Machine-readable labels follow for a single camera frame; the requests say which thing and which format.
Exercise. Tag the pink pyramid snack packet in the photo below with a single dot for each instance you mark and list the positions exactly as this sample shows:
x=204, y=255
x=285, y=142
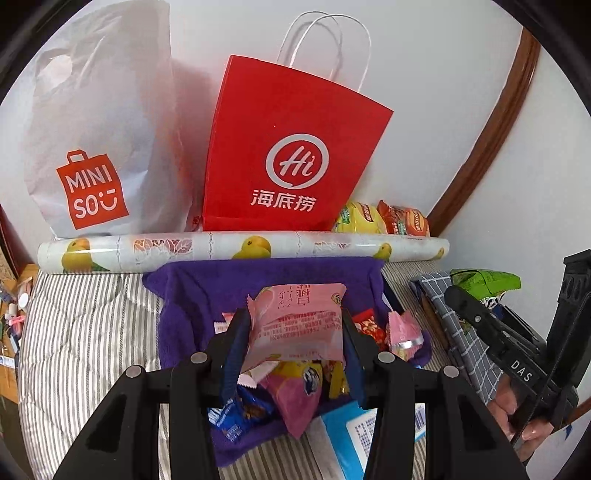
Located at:
x=401, y=334

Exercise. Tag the wooden nightstand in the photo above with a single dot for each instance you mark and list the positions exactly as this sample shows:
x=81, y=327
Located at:
x=28, y=271

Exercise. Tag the light blue box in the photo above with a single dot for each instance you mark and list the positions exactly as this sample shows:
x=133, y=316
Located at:
x=351, y=434

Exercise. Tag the red paper bag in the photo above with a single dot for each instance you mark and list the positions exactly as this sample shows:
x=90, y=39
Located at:
x=277, y=115

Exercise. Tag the yellow snack bag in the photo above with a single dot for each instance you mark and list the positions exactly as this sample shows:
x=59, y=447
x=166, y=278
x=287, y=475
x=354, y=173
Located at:
x=360, y=219

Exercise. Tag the blue small snack packet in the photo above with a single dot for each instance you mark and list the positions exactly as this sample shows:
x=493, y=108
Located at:
x=235, y=413

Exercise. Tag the green snack packet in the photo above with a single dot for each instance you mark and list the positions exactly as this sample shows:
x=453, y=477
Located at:
x=485, y=281

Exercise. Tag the purple towel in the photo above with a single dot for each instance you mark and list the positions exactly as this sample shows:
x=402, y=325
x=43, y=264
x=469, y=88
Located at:
x=194, y=295

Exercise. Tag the red gold small packet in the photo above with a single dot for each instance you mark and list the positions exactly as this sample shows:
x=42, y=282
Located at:
x=369, y=327

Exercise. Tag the pale pink square snack packet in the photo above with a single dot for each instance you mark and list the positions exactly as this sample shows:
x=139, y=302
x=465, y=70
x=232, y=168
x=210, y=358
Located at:
x=295, y=323

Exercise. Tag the white plastic shopping bag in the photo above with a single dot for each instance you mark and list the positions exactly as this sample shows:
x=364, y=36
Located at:
x=115, y=115

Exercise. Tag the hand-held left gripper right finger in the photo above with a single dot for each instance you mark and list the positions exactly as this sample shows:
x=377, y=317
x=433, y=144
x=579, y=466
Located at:
x=355, y=374

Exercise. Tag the person's right hand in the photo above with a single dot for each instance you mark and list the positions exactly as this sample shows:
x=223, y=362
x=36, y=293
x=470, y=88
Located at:
x=503, y=399

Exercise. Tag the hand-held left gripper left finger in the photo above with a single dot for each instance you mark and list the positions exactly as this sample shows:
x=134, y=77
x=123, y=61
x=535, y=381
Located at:
x=233, y=364

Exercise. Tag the brown wooden door frame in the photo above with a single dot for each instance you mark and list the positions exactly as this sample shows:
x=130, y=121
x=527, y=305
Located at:
x=503, y=115

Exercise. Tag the fruit printed paper roll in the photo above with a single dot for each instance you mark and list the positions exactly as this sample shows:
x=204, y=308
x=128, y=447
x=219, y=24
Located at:
x=184, y=244

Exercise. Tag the striped quilted cover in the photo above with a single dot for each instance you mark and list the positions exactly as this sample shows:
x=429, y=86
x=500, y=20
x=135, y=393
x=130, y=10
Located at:
x=69, y=346

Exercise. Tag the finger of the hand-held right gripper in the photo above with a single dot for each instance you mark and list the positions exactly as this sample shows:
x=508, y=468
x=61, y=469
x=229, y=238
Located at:
x=475, y=318

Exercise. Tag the grey checked folded cloth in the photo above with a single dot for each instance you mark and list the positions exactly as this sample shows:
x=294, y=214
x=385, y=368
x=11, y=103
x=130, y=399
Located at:
x=461, y=355

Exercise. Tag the red orange snack bag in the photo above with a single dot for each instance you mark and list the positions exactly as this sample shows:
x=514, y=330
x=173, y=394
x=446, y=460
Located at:
x=406, y=221

